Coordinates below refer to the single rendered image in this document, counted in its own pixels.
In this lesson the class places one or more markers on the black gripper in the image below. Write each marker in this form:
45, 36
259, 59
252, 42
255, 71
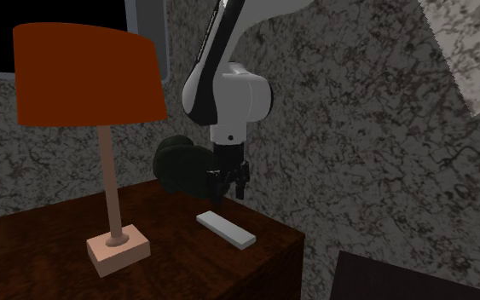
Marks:
229, 156

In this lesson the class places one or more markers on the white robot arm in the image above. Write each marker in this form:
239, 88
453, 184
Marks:
239, 95

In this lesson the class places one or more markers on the white flat rectangular remote control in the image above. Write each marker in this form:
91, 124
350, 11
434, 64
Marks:
226, 229

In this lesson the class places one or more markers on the dark rounded plush figure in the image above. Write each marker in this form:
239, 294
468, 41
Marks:
183, 168

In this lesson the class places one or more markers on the orange shade table lamp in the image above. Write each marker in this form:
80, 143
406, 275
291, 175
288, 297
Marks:
86, 74

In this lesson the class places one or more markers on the dark flat-topped furniture block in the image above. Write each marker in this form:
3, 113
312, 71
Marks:
393, 282

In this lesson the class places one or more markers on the dark wooden nightstand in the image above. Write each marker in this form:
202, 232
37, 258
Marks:
44, 266

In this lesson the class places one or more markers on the grey framed dark window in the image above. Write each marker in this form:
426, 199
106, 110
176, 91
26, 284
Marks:
56, 12

